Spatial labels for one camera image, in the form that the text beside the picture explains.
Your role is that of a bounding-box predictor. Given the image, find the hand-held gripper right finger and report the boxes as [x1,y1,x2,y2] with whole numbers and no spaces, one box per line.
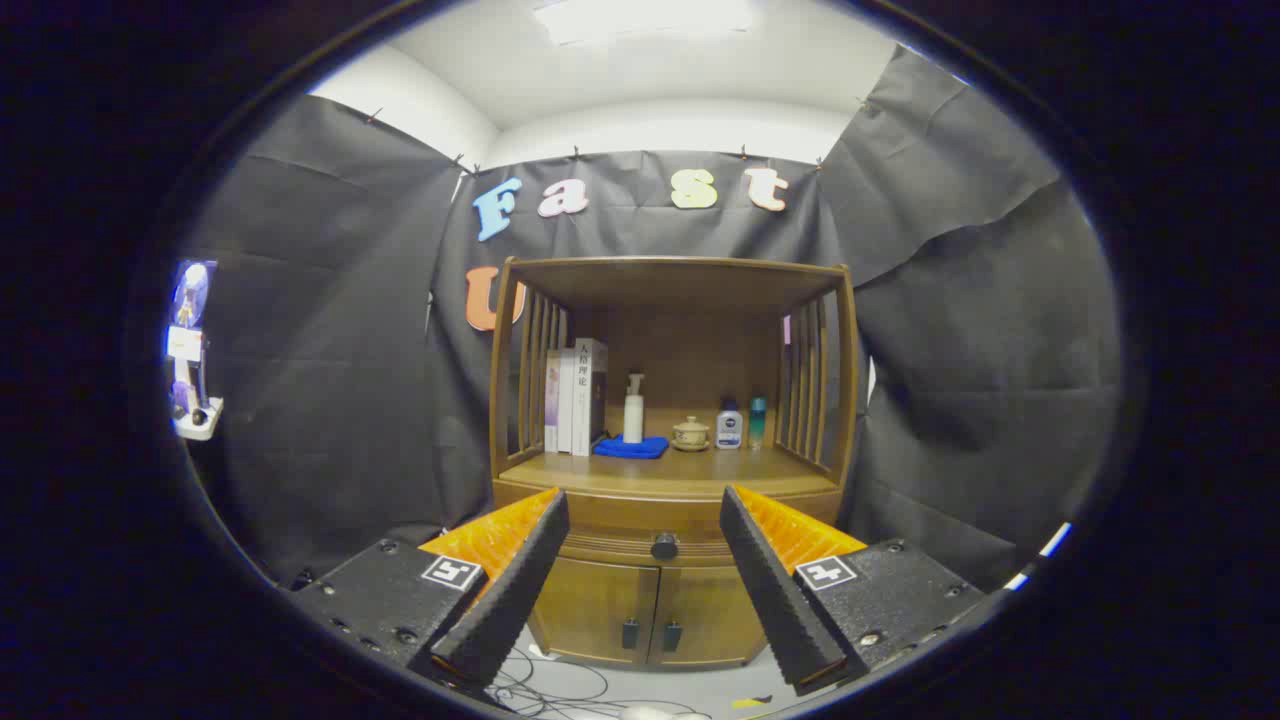
[720,485,991,697]

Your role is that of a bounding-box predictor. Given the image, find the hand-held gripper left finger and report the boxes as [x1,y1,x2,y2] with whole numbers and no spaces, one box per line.
[288,487,571,691]

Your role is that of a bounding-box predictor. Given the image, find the wooden drawer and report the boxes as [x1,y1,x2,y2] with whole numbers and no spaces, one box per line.
[495,495,843,567]

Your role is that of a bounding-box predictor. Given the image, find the wooden cabinet door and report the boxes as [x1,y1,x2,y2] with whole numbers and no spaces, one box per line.
[648,562,771,669]
[528,555,661,667]

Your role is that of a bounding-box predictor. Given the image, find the wooden countertop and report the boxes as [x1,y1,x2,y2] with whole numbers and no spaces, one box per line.
[497,405,841,499]

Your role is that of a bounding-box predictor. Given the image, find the wooden cabinet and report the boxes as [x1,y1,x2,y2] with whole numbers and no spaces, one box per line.
[488,256,861,671]

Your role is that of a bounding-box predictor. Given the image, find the blue folded cloth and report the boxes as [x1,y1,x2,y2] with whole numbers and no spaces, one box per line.
[593,434,670,460]

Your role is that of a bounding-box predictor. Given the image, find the thin purple white book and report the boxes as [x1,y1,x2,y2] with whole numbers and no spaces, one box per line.
[544,349,562,454]

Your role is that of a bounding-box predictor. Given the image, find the thick grey white book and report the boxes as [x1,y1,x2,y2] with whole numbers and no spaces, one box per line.
[571,338,609,458]

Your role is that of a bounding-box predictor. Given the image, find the white stand with devices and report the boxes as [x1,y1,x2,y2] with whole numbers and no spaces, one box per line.
[165,258,225,442]

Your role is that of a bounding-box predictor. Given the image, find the black floor cables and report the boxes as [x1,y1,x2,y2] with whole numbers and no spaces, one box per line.
[488,645,713,720]

